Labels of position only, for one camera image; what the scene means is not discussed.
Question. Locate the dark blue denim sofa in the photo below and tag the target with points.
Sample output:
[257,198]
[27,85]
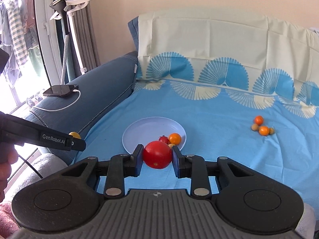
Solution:
[99,91]

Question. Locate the hanging checkered clothes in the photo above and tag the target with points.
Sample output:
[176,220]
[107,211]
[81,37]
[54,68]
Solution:
[19,39]

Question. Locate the small orange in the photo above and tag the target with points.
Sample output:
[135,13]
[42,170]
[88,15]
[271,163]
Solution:
[174,138]
[258,120]
[264,130]

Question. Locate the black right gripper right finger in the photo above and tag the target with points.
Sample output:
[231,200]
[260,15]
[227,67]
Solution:
[195,168]

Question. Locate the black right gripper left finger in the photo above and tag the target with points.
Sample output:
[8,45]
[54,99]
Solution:
[117,169]

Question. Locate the light blue plate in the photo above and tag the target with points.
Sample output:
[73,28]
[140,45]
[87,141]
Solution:
[150,129]

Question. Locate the blue patterned bed sheet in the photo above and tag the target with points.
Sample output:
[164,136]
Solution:
[213,71]

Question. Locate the small red tomato with stem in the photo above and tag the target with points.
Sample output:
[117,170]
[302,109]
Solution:
[164,139]

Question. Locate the yellow longan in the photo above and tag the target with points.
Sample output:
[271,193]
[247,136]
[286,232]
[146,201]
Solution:
[75,135]

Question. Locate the red cherry tomato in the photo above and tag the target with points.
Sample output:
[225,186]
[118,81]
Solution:
[157,155]

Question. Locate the black smartphone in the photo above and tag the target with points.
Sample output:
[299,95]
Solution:
[60,90]

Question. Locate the grey curtain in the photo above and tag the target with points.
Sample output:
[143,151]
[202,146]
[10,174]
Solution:
[86,44]

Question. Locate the person left hand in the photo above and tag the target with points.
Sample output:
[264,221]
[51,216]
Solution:
[12,157]

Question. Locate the finger of the black left gripper genrobot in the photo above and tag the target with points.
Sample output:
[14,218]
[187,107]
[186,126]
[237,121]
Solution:
[18,131]

